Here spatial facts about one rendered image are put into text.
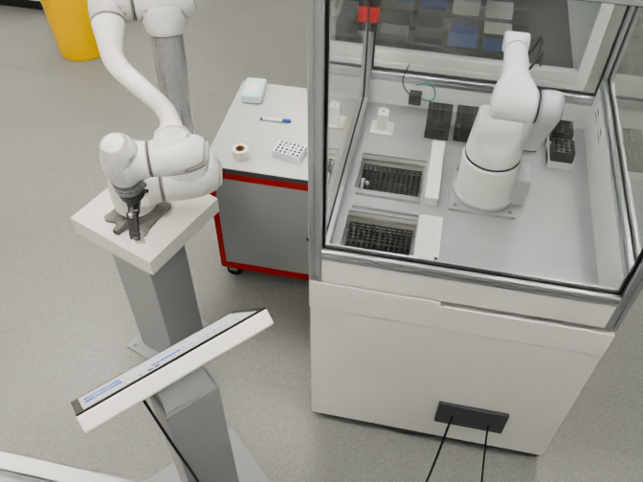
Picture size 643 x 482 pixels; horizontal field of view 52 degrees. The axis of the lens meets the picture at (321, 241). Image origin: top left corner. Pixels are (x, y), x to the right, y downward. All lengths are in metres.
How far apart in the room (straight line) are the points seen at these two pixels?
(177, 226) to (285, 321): 0.92
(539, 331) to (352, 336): 0.62
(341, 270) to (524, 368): 0.74
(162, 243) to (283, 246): 0.79
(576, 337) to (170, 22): 1.58
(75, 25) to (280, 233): 2.46
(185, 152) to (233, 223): 1.22
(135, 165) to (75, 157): 2.38
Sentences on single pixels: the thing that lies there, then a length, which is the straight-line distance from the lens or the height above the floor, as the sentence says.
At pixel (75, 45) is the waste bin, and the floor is 0.13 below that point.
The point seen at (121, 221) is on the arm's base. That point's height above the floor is 0.87.
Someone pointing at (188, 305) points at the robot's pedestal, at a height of 0.29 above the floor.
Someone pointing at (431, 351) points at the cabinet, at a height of 0.66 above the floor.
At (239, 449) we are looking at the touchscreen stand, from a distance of 2.82.
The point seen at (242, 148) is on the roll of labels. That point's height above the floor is 0.79.
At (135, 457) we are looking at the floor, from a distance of 2.91.
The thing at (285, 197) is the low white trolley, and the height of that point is 0.63.
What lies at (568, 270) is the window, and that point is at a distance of 1.98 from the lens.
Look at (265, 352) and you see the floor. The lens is 3.07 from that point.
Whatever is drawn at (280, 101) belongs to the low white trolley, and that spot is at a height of 0.76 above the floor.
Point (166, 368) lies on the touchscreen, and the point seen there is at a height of 1.19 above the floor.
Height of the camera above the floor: 2.58
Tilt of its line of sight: 48 degrees down
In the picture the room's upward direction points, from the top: 1 degrees clockwise
